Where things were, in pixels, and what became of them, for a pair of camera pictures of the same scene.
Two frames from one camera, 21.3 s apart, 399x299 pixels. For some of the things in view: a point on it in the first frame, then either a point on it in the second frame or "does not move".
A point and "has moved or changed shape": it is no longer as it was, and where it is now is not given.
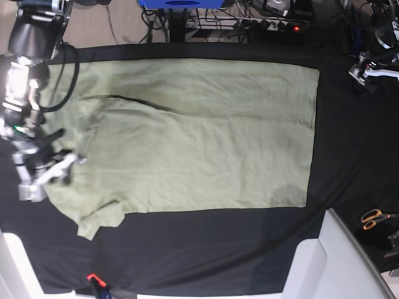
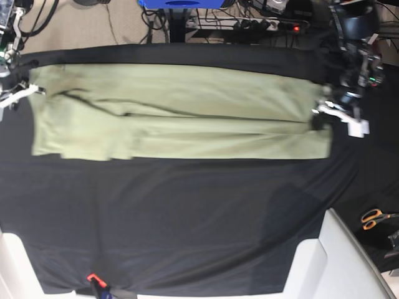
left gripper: [40, 162] -> [19, 73]
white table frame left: [18, 278] does not move
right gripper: [360, 73] -> [341, 97]
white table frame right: [335, 265] does not move
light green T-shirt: [166, 134] has moved or changed shape
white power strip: [255, 23] does not move
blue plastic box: [182, 4] does not move
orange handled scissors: [371, 216] does not move
